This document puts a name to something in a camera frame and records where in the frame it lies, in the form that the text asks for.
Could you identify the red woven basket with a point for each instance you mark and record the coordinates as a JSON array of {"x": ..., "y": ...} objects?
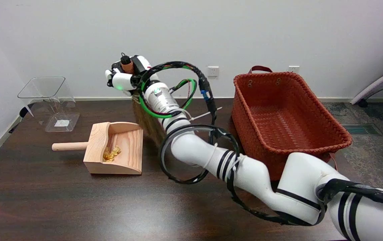
[{"x": 278, "y": 127}]

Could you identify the black furniture leg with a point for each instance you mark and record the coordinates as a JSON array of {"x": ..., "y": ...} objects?
[{"x": 25, "y": 111}]

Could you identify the clear plastic container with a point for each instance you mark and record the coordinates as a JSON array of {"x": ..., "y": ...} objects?
[{"x": 49, "y": 100}]

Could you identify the office chair base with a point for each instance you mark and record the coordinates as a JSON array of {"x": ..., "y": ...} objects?
[{"x": 375, "y": 83}]

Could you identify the small straw hand broom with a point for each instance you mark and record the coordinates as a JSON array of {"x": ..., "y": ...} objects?
[{"x": 148, "y": 124}]

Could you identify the white zip tie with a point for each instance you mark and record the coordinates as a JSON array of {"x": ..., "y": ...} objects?
[{"x": 205, "y": 115}]

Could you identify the wooden dustpan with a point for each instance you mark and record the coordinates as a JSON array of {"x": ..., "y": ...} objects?
[{"x": 124, "y": 144}]

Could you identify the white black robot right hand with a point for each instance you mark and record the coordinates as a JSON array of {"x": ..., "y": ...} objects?
[{"x": 123, "y": 81}]

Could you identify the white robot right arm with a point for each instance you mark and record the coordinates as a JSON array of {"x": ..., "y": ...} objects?
[{"x": 191, "y": 147}]

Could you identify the white wall outlet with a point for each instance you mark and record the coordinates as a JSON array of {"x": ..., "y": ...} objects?
[
  {"x": 213, "y": 71},
  {"x": 294, "y": 69}
]

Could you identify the floor vent grille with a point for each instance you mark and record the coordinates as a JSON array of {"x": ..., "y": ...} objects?
[{"x": 360, "y": 129}]

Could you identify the yellow scraps pile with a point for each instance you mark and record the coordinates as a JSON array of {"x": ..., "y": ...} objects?
[{"x": 111, "y": 154}]

